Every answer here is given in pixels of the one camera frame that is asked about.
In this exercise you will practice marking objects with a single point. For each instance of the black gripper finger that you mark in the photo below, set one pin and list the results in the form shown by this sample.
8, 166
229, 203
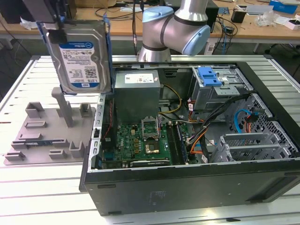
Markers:
57, 37

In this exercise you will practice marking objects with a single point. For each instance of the hard disk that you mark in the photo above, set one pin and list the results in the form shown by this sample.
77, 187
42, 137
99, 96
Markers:
79, 63

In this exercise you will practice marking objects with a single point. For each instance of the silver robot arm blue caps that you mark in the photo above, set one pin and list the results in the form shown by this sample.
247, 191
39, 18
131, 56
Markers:
164, 30

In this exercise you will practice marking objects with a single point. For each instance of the crumpled white paper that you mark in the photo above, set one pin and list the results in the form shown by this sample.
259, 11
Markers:
28, 25

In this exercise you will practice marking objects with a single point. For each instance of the large black box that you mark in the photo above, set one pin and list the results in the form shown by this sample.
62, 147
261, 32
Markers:
11, 10

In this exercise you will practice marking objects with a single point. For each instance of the wooden desk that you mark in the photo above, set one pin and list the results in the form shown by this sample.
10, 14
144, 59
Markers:
93, 25

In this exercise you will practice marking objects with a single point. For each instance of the brown cardboard piece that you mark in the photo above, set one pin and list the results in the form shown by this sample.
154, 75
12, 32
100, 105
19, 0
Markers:
98, 2

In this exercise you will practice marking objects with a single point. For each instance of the grey parts rack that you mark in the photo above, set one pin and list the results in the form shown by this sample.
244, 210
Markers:
58, 133

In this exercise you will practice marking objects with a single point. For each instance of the grey power supply unit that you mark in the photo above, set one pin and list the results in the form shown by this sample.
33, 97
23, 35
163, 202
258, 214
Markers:
136, 100

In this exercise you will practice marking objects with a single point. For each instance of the RAM stick in rack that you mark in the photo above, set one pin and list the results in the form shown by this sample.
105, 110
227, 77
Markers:
39, 143

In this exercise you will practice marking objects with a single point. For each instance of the green motherboard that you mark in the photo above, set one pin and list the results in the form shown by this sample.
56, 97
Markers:
126, 140

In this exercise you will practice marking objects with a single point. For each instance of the socket locking lever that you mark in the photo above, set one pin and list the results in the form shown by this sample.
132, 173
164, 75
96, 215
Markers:
159, 129

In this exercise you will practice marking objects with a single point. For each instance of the CPU socket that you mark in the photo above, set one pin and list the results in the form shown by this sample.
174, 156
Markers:
152, 148

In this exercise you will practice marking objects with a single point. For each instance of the blue plastic drive latch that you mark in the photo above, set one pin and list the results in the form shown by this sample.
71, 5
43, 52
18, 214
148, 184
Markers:
208, 77

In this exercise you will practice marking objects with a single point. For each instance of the black graphics card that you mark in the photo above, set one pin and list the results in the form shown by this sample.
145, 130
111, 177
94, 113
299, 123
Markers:
150, 163

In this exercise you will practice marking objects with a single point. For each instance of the black computer tower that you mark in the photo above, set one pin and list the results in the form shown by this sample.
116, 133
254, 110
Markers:
212, 16

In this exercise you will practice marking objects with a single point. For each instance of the black RAM slot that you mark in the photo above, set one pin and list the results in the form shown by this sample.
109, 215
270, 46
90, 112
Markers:
178, 145
175, 145
172, 145

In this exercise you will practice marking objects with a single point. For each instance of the grey metal drive cage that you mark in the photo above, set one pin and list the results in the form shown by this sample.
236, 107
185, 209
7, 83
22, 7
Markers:
206, 98

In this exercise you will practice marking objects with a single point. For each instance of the installed RAM stick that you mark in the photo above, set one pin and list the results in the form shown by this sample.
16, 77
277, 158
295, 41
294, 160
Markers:
182, 145

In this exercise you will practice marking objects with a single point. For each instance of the small black box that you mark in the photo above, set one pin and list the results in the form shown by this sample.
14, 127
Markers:
237, 17

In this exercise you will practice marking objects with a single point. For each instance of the black open PC case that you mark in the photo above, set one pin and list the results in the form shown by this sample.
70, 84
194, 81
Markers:
164, 194

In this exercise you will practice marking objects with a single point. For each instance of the clear plastic bag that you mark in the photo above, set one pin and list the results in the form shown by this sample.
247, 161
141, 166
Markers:
264, 18

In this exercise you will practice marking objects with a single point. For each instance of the blue box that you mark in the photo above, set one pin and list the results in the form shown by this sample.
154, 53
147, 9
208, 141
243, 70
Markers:
281, 5

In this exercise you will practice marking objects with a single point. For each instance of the white box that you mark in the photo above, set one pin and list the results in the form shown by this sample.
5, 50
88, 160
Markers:
293, 24

